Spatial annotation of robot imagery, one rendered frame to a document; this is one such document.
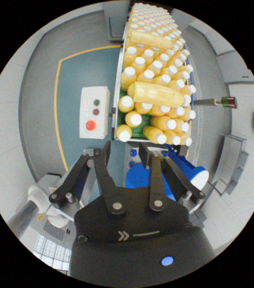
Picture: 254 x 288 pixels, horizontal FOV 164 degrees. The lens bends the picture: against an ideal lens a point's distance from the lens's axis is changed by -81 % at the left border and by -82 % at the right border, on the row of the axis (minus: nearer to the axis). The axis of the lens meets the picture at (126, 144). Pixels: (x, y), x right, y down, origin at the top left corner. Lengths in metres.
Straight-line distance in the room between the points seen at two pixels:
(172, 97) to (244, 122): 3.24
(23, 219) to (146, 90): 0.80
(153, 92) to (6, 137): 2.83
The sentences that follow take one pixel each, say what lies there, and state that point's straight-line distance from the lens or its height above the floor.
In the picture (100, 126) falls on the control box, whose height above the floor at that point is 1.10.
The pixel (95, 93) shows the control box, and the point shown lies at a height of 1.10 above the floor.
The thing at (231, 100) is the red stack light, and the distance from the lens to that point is 0.58.
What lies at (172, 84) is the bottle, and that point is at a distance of 0.46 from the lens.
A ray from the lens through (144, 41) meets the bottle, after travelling 0.45.
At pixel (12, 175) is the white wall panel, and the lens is 2.85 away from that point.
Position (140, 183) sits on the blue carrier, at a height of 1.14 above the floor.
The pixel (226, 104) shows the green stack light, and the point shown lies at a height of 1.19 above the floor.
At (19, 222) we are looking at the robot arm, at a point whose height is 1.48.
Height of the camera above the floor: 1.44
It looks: 73 degrees down
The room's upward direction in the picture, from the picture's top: 169 degrees clockwise
